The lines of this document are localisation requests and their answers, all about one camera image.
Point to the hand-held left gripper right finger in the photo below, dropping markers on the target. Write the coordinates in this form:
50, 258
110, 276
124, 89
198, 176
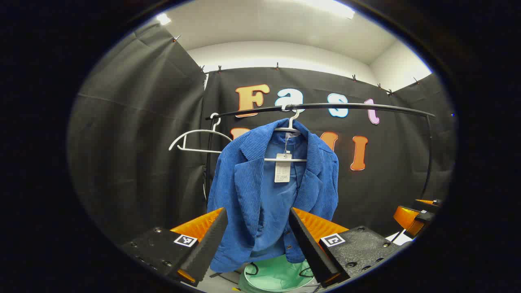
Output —
309, 252

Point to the black backdrop cloth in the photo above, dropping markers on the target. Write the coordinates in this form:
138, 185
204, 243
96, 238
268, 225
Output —
134, 142

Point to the white plastic clothes hanger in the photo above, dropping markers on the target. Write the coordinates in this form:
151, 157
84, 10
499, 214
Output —
199, 130
301, 160

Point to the black metal clothes rack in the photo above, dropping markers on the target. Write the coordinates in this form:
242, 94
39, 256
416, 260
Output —
358, 105

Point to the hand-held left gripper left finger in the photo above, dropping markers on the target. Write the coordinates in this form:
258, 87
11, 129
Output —
207, 248

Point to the green laundry hamper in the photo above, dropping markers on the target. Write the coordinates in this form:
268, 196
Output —
276, 276

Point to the small ceiling light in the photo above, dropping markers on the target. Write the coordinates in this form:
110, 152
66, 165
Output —
163, 18

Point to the white paper garment tag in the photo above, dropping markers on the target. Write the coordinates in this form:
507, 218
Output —
283, 171

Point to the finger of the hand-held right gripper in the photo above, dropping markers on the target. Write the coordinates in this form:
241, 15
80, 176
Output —
407, 217
427, 203

